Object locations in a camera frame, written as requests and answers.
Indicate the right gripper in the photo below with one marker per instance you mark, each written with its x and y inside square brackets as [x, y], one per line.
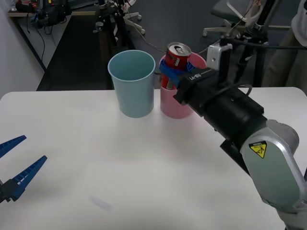
[199, 88]

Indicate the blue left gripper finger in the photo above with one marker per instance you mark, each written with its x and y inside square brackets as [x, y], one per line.
[12, 143]
[27, 176]

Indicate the red drink can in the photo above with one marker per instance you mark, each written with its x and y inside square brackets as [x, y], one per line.
[174, 58]

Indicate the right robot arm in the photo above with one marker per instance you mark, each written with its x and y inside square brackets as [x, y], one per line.
[268, 167]

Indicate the pink plastic bin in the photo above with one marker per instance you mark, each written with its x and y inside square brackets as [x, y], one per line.
[170, 105]

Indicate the pale blue plastic bin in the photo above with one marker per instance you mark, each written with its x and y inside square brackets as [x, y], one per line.
[134, 95]

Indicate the black metal stand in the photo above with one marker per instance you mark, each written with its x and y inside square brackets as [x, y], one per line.
[118, 26]

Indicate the grey office chair white base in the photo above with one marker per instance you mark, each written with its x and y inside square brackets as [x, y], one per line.
[224, 6]

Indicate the person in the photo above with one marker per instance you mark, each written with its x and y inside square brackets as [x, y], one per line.
[287, 64]

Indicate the desk with wooden edge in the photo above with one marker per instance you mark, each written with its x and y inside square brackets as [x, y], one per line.
[27, 30]

